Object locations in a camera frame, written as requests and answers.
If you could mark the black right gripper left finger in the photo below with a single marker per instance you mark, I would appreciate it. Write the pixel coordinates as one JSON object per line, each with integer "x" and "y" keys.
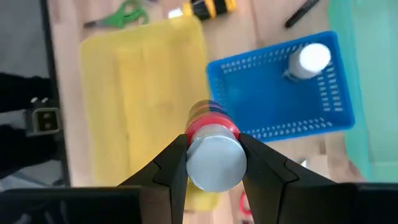
{"x": 168, "y": 186}

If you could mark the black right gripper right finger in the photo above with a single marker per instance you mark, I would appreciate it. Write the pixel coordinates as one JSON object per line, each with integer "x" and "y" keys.
{"x": 273, "y": 193}

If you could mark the red paint bottle white cap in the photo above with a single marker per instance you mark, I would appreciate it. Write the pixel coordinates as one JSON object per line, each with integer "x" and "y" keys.
{"x": 214, "y": 161}

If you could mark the yellow and black striped brush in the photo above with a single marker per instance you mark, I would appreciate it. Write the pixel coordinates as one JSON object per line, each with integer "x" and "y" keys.
{"x": 202, "y": 9}

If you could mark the black marker pen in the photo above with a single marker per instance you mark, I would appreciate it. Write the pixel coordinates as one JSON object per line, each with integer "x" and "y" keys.
{"x": 300, "y": 14}

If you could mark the blue perforated plastic basket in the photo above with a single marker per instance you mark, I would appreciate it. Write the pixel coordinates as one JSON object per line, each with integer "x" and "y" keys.
{"x": 264, "y": 99}

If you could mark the yellow translucent plastic bin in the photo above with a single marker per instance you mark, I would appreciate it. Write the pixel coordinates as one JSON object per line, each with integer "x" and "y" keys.
{"x": 140, "y": 93}

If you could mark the small grey camera box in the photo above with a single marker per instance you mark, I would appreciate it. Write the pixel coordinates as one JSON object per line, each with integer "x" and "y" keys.
{"x": 43, "y": 119}

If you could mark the black table frame rail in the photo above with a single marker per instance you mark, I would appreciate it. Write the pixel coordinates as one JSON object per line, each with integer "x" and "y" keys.
{"x": 54, "y": 93}

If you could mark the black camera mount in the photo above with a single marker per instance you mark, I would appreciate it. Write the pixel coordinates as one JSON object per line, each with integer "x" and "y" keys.
{"x": 18, "y": 149}

